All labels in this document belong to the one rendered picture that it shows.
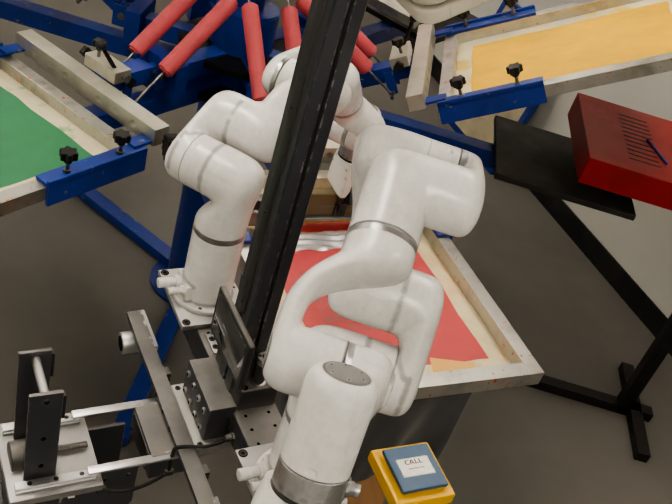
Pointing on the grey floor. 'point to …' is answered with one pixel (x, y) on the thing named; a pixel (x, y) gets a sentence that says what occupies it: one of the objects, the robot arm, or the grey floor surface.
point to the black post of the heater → (632, 382)
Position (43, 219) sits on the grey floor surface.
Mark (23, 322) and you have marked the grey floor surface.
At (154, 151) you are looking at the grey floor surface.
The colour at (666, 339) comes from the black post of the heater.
